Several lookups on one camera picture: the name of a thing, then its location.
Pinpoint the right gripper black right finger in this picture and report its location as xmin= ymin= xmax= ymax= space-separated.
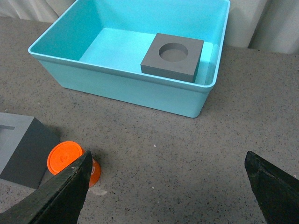
xmin=244 ymin=151 xmax=299 ymax=224

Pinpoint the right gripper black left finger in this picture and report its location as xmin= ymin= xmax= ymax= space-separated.
xmin=0 ymin=151 xmax=93 ymax=224

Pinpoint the orange cylinder part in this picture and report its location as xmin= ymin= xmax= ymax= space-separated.
xmin=47 ymin=141 xmax=101 ymax=187

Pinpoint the gray block with square hole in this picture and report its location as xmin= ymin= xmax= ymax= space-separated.
xmin=0 ymin=112 xmax=60 ymax=189

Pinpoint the gray block with round hole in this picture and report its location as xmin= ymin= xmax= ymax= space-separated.
xmin=140 ymin=33 xmax=204 ymax=83

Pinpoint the light blue plastic box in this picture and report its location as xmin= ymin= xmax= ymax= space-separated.
xmin=28 ymin=0 xmax=230 ymax=118

